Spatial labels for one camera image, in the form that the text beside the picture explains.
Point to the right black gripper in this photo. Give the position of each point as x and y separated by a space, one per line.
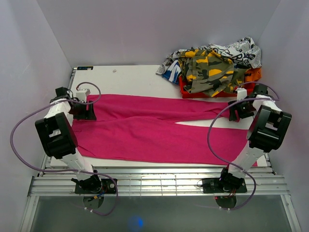
232 116

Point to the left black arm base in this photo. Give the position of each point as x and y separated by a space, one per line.
107 186

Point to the blue white garment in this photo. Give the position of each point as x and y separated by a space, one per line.
173 73

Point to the black white print trousers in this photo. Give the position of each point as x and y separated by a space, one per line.
243 52

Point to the dark label sticker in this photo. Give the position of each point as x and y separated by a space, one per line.
85 68

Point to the camouflage trousers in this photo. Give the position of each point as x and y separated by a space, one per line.
207 72

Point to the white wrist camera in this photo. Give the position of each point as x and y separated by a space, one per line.
81 94
241 93

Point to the pink trousers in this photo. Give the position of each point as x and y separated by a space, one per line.
150 129

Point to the orange garment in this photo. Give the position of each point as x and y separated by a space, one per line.
253 75

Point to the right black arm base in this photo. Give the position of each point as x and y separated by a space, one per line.
218 185

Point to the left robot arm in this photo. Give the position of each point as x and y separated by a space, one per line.
60 142

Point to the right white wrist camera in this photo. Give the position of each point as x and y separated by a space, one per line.
241 93

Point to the aluminium rail frame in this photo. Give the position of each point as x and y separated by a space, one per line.
160 197

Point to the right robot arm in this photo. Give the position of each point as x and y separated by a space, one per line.
266 133

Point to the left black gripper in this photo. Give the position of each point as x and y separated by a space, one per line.
87 114

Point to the red plastic bin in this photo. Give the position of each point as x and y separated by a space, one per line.
186 95

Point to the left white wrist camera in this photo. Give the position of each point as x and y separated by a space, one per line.
81 94

